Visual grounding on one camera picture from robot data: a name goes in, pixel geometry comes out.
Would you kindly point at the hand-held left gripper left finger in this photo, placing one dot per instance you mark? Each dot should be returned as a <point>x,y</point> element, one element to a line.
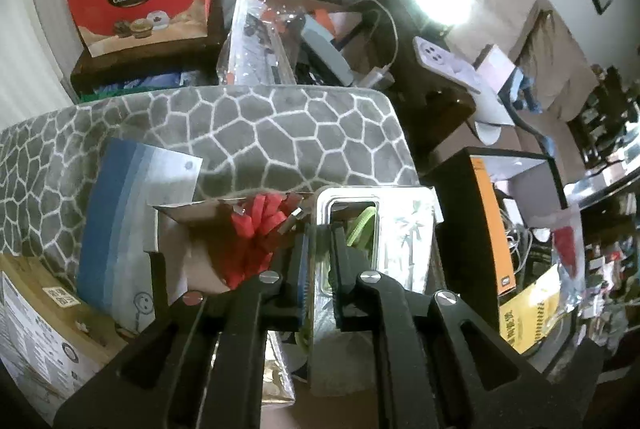
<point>301,279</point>

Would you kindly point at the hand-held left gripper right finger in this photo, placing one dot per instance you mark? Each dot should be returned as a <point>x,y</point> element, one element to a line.
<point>350,304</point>

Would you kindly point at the silver pouch with clear window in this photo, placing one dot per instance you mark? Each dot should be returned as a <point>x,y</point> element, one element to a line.
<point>405,234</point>

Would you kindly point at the white cardboard box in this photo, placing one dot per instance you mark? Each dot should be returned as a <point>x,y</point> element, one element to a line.
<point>200,269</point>

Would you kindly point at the blue white striped packet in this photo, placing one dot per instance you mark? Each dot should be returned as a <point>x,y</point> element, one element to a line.
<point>120,219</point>

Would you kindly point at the brown cardboard box with label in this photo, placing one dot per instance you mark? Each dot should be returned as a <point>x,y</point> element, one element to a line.
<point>40,339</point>

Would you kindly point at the grey white stone-pattern mat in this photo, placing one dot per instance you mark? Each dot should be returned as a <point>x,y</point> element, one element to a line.
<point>280,134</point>

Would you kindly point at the yellow packet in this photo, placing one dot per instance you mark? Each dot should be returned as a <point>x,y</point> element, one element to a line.
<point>530,314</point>

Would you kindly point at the clear bag with red item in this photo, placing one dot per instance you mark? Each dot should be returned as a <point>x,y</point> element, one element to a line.
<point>567,244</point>

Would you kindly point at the grey flat case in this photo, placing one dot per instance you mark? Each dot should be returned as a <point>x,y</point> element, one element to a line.
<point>325,44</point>

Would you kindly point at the clear plastic bag of items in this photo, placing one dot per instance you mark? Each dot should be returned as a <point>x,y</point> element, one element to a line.
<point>255,39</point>

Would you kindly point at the white power strip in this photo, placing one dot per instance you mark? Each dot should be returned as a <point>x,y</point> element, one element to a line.
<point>440,61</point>

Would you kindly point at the pale pink box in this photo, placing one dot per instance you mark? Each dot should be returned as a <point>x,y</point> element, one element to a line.
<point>495,69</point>

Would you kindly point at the brown sofa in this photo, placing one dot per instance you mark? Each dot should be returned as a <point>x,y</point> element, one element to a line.
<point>550,59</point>

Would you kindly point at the white ribbed curtain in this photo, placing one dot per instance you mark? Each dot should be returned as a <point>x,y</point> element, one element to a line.
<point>30,59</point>

